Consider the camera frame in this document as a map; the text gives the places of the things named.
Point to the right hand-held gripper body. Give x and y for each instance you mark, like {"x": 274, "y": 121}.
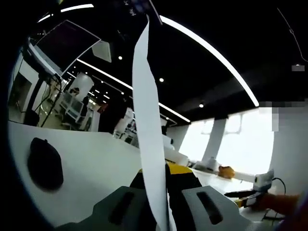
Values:
{"x": 263, "y": 180}

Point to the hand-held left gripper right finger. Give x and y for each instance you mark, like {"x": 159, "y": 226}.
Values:
{"x": 192, "y": 207}

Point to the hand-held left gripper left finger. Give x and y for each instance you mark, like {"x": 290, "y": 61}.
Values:
{"x": 103, "y": 214}

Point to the stack of white printing papers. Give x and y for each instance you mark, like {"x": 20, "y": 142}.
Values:
{"x": 146, "y": 108}

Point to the orange bag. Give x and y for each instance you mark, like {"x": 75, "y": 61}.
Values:
{"x": 226, "y": 172}

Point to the white container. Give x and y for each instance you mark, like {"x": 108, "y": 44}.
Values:
{"x": 212, "y": 163}

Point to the white table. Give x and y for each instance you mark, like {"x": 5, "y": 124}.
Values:
{"x": 91, "y": 156}

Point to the black cap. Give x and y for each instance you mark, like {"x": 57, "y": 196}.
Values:
{"x": 45, "y": 163}

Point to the black monitor stand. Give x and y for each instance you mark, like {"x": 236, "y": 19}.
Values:
{"x": 32, "y": 118}

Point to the ceiling air conditioner vent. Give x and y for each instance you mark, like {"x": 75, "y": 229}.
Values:
{"x": 102, "y": 51}

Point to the computer monitor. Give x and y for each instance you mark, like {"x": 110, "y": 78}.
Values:
{"x": 65, "y": 41}

